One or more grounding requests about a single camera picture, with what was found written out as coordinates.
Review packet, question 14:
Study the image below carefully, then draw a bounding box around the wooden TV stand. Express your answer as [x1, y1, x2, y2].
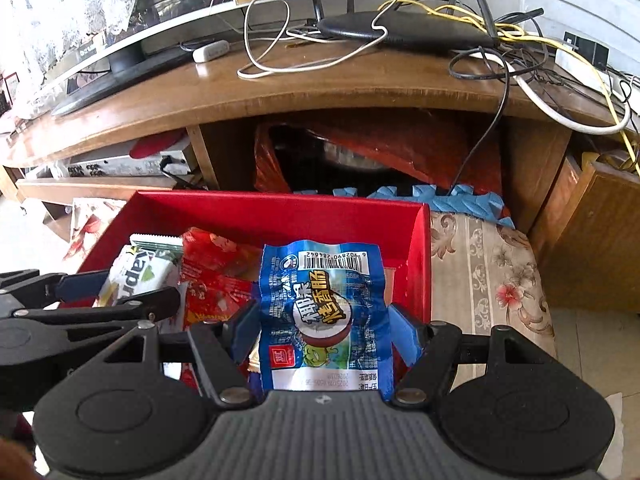
[0, 7, 636, 241]

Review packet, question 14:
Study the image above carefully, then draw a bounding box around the blue foam puzzle mat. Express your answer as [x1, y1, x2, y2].
[292, 184, 516, 228]

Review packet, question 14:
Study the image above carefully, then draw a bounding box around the white power strip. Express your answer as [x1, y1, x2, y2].
[555, 47, 631, 103]

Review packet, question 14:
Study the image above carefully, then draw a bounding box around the black cable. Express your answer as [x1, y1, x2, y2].
[447, 45, 516, 196]

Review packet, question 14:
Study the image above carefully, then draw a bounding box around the red plastic bag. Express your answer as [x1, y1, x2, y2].
[254, 120, 503, 196]

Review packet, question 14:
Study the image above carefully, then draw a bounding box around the green white wafer packet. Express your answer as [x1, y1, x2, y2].
[94, 234, 185, 308]

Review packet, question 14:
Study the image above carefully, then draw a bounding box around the floral tablecloth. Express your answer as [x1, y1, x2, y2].
[62, 197, 558, 391]

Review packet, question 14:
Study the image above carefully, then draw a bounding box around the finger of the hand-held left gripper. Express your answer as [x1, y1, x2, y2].
[15, 287, 181, 331]
[0, 269, 110, 311]

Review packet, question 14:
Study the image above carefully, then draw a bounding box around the white lace cloth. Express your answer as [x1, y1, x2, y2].
[0, 0, 153, 91]

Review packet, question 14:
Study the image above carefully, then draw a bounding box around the white power adapter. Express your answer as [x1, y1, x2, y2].
[192, 40, 231, 63]

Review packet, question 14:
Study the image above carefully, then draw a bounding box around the silver receiver box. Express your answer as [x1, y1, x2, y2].
[65, 139, 193, 178]

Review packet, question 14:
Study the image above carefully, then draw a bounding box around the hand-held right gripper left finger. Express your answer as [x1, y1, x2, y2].
[102, 305, 262, 407]

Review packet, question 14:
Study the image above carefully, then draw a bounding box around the yellow cable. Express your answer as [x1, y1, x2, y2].
[377, 0, 640, 176]

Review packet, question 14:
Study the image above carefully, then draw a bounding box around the thick white cable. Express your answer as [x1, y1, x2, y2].
[495, 52, 633, 136]

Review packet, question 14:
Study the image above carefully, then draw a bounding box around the brown box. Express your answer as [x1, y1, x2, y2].
[530, 157, 640, 317]

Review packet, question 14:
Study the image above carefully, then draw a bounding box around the thin white cable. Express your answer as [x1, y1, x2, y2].
[237, 0, 388, 80]

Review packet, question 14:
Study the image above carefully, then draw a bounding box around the black router with antennas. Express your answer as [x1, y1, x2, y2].
[305, 0, 546, 53]

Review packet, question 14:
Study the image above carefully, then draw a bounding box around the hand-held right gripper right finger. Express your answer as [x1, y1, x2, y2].
[382, 302, 548, 408]

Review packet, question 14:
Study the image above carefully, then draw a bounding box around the red cardboard box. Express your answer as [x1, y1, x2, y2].
[75, 190, 432, 397]

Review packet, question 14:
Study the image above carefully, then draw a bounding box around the red candy packet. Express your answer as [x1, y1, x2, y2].
[177, 226, 263, 333]

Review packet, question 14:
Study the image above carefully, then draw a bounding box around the black plug adapter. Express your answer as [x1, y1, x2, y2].
[564, 31, 611, 68]

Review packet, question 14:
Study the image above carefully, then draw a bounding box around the blue sausage packet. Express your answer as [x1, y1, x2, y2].
[257, 242, 396, 392]

